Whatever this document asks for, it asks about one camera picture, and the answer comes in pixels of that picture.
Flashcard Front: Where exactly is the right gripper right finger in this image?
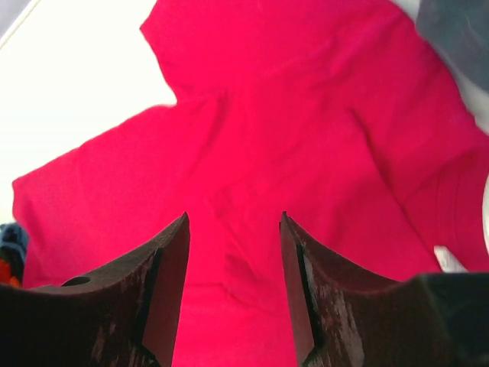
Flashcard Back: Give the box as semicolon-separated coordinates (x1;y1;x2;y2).
280;216;488;366

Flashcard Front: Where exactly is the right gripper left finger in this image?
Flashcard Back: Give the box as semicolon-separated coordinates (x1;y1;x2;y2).
1;215;189;366

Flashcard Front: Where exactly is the magenta t shirt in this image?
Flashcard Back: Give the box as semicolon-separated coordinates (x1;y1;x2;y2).
13;1;488;366

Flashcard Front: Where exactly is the orange folded t shirt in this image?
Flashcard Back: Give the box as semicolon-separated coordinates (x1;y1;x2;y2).
0;259;21;287

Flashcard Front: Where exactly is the teal folded t shirt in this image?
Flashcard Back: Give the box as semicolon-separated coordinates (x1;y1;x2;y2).
1;222;29;265

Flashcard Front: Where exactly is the grey crumpled t shirt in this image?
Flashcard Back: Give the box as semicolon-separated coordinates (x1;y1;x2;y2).
416;0;488;91

